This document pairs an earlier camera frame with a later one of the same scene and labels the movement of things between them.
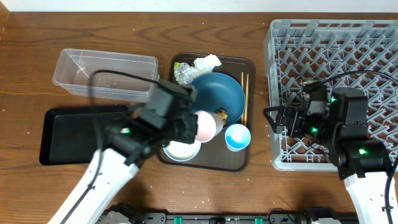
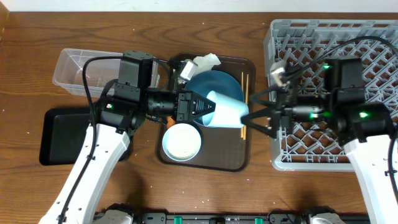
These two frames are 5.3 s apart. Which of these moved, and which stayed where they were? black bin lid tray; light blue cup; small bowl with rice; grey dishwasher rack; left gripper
Moved: light blue cup; left gripper
Stayed: grey dishwasher rack; black bin lid tray; small bowl with rice
